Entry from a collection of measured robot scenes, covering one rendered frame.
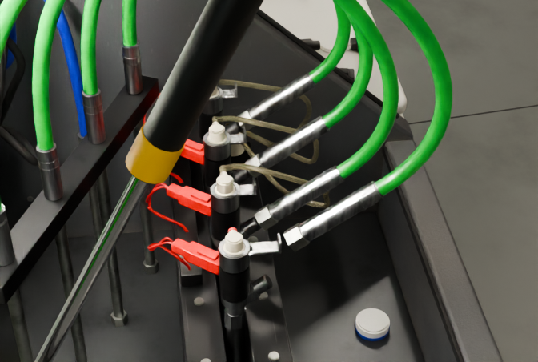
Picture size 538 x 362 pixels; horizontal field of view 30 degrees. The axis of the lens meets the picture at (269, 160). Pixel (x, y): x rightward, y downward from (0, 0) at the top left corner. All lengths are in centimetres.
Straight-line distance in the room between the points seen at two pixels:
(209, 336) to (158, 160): 58
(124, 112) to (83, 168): 10
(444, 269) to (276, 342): 22
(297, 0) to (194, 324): 63
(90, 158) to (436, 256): 39
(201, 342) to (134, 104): 26
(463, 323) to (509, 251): 149
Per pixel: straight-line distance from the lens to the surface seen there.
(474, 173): 274
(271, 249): 91
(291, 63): 117
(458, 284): 109
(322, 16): 143
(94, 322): 120
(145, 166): 41
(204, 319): 99
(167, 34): 113
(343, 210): 88
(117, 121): 104
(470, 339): 104
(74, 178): 97
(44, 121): 90
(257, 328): 98
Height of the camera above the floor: 172
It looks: 39 degrees down
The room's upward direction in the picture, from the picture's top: 1 degrees clockwise
